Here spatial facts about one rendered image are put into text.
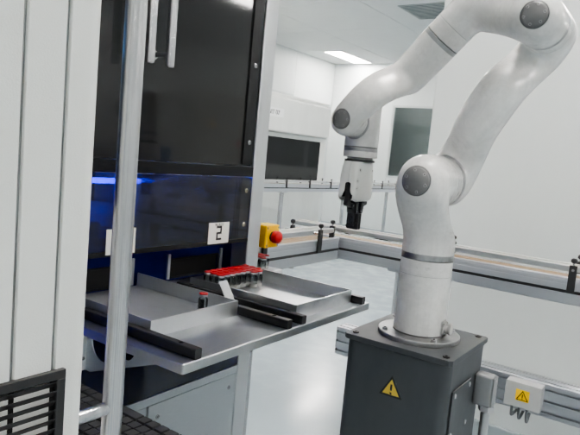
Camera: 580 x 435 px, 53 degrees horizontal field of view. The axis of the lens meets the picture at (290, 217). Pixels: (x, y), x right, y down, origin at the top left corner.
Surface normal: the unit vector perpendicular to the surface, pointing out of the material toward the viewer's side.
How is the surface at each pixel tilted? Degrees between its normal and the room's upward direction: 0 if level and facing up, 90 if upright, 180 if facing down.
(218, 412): 90
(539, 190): 90
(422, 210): 128
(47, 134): 90
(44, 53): 90
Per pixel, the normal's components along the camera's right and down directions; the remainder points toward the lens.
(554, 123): -0.57, 0.04
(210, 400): 0.81, 0.14
